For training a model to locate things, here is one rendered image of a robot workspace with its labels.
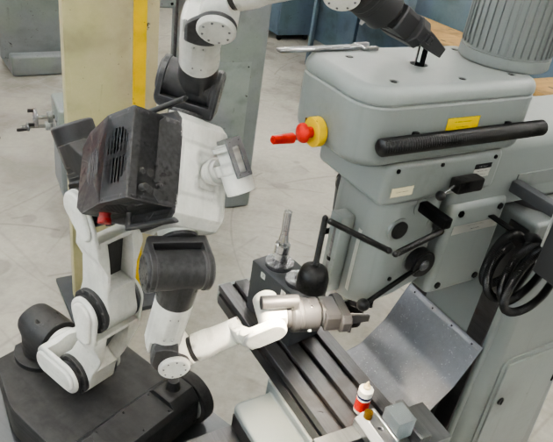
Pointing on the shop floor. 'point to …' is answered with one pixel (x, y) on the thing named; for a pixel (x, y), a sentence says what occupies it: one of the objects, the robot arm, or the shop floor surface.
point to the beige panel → (105, 81)
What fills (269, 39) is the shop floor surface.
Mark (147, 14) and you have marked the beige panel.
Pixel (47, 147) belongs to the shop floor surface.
